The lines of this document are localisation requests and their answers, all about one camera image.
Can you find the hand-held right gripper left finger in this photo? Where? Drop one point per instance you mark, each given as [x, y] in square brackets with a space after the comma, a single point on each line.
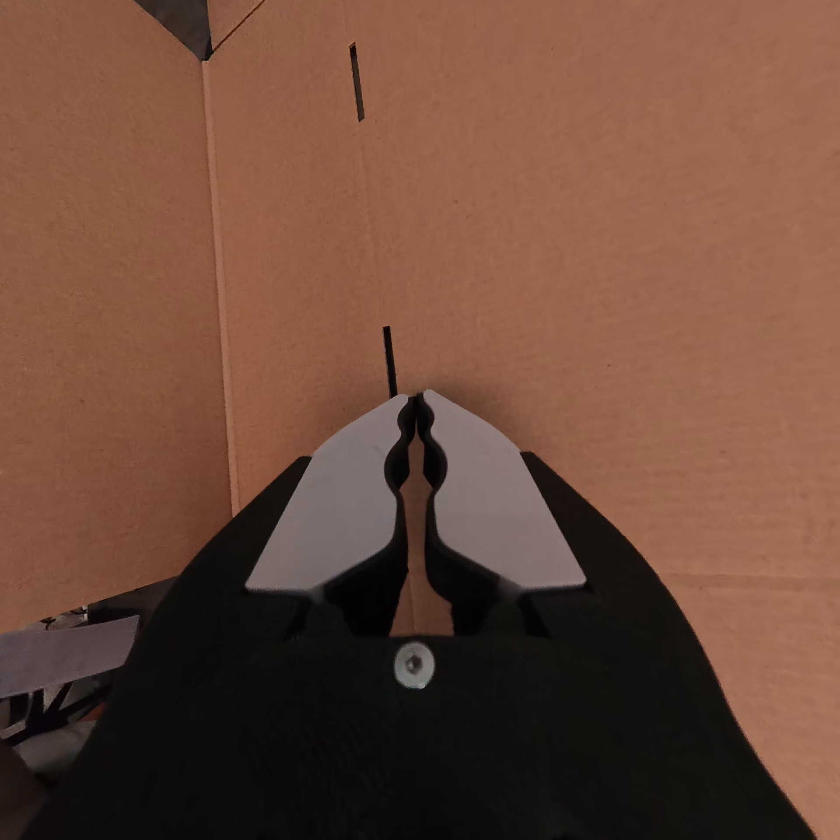
[328, 525]

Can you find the large cardboard box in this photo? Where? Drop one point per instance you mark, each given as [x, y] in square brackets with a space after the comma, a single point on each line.
[525, 229]

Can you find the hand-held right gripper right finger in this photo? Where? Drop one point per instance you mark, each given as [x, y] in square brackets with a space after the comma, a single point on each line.
[499, 518]

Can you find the grey metal bar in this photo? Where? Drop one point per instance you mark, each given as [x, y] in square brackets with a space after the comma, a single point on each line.
[65, 653]

